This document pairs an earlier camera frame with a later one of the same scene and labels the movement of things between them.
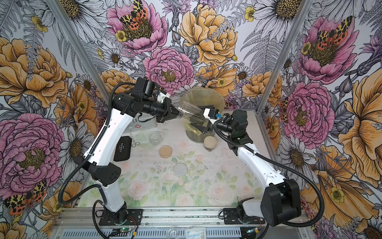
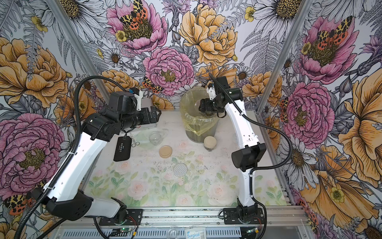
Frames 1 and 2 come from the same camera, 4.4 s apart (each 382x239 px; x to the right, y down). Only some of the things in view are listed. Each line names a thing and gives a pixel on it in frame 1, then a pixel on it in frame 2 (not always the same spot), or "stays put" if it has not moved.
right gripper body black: [210, 126] -> [209, 105]
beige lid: [165, 151] stays put
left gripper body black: [166, 113] -> [144, 118]
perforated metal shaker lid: [180, 170] stays put
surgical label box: [193, 232] stays put
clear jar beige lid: [155, 138] stays put
